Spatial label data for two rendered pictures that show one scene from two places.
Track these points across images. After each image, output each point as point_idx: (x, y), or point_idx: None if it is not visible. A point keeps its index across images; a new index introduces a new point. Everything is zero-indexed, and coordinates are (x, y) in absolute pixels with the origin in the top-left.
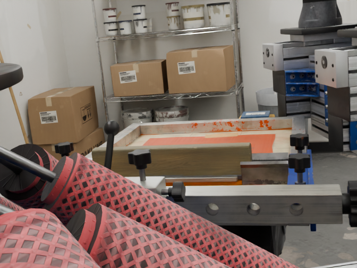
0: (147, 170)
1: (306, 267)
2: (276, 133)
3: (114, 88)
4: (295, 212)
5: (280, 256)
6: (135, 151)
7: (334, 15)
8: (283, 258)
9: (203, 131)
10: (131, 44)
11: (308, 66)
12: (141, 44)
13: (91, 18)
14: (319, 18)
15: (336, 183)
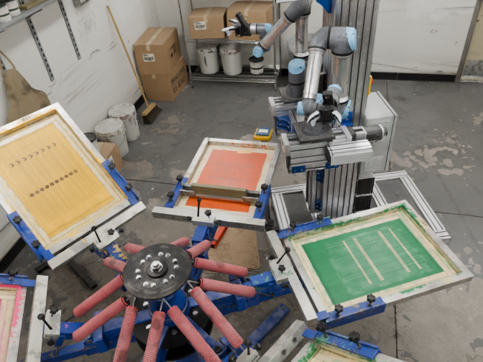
0: (210, 193)
1: (295, 174)
2: (267, 153)
3: (190, 32)
4: (252, 227)
5: (284, 166)
6: (206, 210)
7: (302, 92)
8: (285, 168)
9: (236, 146)
10: None
11: (288, 114)
12: None
13: None
14: (294, 94)
15: None
